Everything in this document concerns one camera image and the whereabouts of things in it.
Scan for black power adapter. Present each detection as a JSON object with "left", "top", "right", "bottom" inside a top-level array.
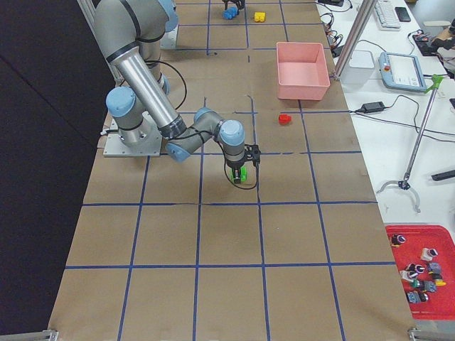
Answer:
[{"left": 359, "top": 102, "right": 386, "bottom": 114}]

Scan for pink plastic box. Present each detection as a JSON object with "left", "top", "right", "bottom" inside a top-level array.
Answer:
[{"left": 277, "top": 42, "right": 331, "bottom": 101}]

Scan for yellow toy block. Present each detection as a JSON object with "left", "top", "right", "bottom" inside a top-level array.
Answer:
[{"left": 253, "top": 11, "right": 266, "bottom": 23}]

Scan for white cube box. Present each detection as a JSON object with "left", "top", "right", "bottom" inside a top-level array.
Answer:
[{"left": 341, "top": 50, "right": 375, "bottom": 89}]

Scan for red toy block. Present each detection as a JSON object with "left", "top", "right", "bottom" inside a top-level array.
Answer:
[{"left": 278, "top": 114, "right": 292, "bottom": 126}]

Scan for green handled grabber tool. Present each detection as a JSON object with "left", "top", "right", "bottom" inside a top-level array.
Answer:
[{"left": 376, "top": 74, "right": 444, "bottom": 214}]

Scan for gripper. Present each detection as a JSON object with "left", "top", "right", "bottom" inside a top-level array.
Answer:
[
  {"left": 223, "top": 0, "right": 245, "bottom": 13},
  {"left": 225, "top": 158, "right": 247, "bottom": 184}
]

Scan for black smartphone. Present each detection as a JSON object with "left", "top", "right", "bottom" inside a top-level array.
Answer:
[{"left": 395, "top": 6, "right": 411, "bottom": 22}]

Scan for green toy block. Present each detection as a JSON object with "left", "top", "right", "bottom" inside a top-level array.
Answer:
[{"left": 230, "top": 166, "right": 247, "bottom": 184}]

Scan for blue toy block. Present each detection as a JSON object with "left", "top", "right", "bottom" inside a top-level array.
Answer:
[{"left": 223, "top": 6, "right": 239, "bottom": 20}]

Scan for white keyboard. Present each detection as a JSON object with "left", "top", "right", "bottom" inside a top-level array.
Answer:
[{"left": 374, "top": 0, "right": 401, "bottom": 31}]

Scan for aluminium frame post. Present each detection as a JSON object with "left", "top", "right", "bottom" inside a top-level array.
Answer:
[{"left": 332, "top": 0, "right": 377, "bottom": 80}]

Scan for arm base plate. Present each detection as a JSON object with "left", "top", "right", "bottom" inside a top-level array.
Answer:
[
  {"left": 160, "top": 26, "right": 178, "bottom": 50},
  {"left": 103, "top": 112, "right": 162, "bottom": 158}
]

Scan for teach pendant tablet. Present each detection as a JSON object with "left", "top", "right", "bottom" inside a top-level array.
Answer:
[{"left": 378, "top": 52, "right": 427, "bottom": 92}]

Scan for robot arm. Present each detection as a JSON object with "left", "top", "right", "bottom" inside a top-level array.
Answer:
[
  {"left": 223, "top": 0, "right": 245, "bottom": 12},
  {"left": 94, "top": 1, "right": 259, "bottom": 185}
]

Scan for red tray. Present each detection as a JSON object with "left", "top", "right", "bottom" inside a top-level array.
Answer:
[{"left": 386, "top": 224, "right": 454, "bottom": 320}]

